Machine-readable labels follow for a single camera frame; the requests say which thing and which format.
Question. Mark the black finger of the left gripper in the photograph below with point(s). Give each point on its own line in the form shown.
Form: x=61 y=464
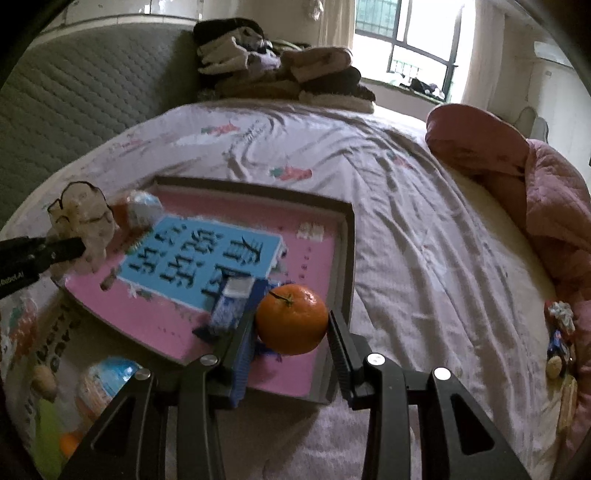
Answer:
x=24 y=260

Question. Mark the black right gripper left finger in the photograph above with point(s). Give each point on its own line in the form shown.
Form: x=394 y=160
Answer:
x=128 y=441

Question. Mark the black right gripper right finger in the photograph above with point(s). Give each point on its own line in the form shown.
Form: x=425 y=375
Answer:
x=457 y=438

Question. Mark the orange tangerine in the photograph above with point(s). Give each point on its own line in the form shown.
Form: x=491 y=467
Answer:
x=292 y=319

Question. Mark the orange white snack bag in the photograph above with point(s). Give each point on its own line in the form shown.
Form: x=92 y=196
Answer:
x=137 y=210
x=100 y=383

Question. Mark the blue book with characters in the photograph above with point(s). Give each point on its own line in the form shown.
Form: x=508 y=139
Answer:
x=187 y=260

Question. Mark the small toy figures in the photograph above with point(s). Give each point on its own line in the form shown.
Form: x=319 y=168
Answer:
x=561 y=354

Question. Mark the floral bed sheet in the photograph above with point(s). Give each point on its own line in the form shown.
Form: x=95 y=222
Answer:
x=443 y=277

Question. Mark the grey quilted headboard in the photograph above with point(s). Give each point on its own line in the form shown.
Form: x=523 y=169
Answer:
x=71 y=94

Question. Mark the blue snack packet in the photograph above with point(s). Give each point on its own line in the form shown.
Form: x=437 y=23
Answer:
x=239 y=295

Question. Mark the dark cardboard tray box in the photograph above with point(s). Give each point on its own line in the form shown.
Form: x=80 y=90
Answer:
x=319 y=233

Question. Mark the pink quilted blanket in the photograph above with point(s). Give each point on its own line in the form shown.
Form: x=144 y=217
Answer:
x=545 y=196

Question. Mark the pile of folded clothes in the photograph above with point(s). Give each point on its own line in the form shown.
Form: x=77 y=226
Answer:
x=235 y=60

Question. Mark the cream curtain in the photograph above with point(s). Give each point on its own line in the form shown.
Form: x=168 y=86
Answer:
x=334 y=22

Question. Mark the white air conditioner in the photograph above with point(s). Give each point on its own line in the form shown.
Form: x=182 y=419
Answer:
x=552 y=53

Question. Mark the window with dark frame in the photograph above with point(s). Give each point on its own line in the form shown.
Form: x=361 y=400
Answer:
x=412 y=44

